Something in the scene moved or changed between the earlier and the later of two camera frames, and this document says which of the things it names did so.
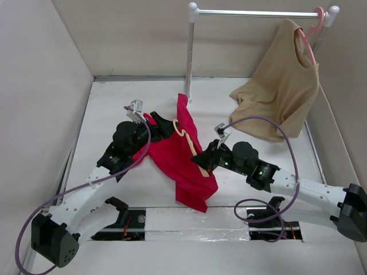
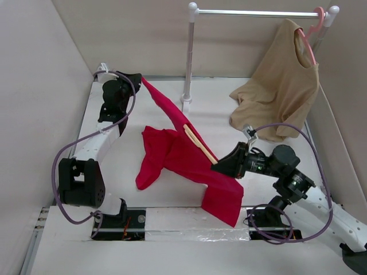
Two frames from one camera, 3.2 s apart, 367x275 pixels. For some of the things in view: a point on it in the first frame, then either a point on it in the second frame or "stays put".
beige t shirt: [285, 89] stays put
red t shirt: [173, 157] to [175, 150]
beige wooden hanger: [184, 133] to [198, 143]
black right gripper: [207, 158] to [233, 163]
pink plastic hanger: [321, 12] stays put
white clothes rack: [194, 12] stays put
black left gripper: [163, 129] to [135, 78]
